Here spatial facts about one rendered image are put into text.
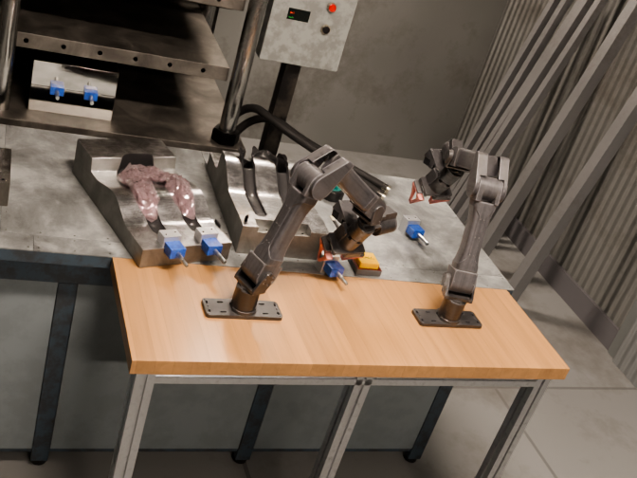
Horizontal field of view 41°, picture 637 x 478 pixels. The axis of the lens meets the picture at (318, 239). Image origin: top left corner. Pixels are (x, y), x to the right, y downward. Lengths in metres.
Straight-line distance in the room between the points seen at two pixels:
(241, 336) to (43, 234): 0.59
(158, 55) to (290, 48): 0.47
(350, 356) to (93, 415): 0.88
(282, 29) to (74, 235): 1.16
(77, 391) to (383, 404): 0.99
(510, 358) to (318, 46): 1.36
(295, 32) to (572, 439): 1.93
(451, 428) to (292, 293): 1.29
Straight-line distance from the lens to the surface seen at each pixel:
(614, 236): 4.41
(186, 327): 2.05
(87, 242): 2.29
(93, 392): 2.59
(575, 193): 4.09
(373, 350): 2.18
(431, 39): 5.31
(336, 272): 2.37
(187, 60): 2.98
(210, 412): 2.71
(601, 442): 3.74
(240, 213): 2.39
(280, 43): 3.08
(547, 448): 3.54
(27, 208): 2.40
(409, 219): 2.75
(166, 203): 2.36
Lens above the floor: 2.01
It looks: 28 degrees down
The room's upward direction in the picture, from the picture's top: 18 degrees clockwise
